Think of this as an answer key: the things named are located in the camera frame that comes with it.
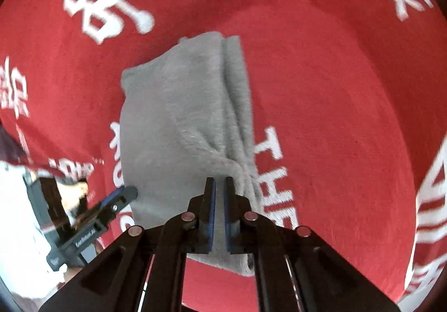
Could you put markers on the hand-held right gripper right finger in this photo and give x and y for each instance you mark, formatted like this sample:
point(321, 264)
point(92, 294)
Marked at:
point(228, 217)

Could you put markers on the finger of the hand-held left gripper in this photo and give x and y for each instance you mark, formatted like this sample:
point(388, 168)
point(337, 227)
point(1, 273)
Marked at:
point(101, 216)
point(117, 196)

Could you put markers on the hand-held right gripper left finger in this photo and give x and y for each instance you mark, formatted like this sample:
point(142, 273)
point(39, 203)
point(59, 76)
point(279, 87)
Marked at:
point(209, 217)

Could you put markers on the grey knit sock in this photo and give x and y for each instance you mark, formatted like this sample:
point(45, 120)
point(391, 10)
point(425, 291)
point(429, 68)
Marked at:
point(174, 123)

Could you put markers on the person's left hand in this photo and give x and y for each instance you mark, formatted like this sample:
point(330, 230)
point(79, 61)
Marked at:
point(74, 191)

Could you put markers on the white sheet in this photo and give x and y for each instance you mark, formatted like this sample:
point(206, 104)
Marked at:
point(21, 228)

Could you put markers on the red printed blanket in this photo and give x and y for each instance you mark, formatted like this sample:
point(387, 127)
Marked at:
point(331, 105)

